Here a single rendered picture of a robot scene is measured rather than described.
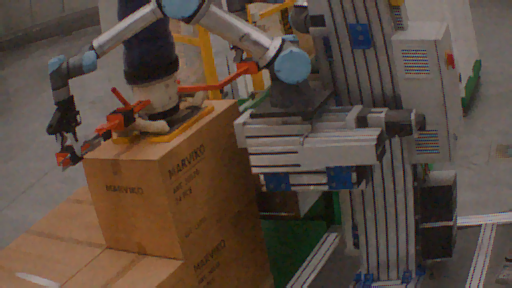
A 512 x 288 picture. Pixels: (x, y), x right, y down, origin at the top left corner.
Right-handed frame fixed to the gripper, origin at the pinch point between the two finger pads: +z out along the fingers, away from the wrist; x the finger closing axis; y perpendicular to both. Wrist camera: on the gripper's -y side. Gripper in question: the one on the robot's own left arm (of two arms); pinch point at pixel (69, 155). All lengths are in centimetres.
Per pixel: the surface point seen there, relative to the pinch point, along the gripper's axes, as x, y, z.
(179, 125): -12, 54, 10
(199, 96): -11, 73, 6
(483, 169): -97, 235, 107
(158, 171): -17.6, 28.3, 17.2
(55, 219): 71, 45, 53
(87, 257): 26, 17, 53
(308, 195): -32, 106, 61
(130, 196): -1.0, 28.3, 27.6
